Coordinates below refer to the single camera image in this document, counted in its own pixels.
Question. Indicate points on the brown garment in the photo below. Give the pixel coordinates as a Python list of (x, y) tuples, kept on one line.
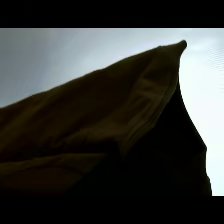
[(100, 133)]

